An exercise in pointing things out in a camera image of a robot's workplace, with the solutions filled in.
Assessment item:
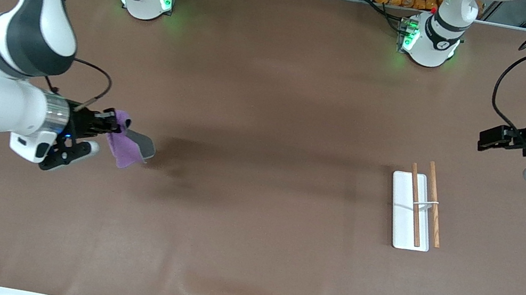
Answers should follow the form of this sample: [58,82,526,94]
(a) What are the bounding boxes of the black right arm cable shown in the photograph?
[41,53,116,118]

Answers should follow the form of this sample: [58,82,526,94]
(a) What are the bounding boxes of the brown table mat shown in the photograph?
[0,0,526,295]

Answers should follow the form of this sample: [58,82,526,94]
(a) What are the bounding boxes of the purple and grey towel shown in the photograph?
[100,108,161,174]

